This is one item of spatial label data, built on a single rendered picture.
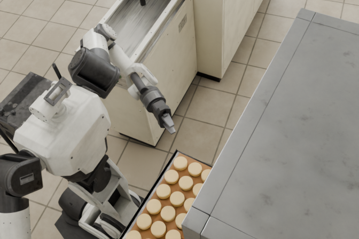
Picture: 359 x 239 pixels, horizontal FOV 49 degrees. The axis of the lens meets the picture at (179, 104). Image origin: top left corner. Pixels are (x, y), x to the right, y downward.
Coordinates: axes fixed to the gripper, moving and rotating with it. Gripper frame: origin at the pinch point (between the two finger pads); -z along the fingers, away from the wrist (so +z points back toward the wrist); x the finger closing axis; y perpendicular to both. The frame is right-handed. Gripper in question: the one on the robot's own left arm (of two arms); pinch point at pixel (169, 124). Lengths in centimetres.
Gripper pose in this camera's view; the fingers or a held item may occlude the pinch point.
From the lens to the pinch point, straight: 156.1
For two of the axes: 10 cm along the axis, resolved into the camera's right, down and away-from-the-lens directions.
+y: 8.7, -4.3, 2.3
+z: -4.9, -6.8, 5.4
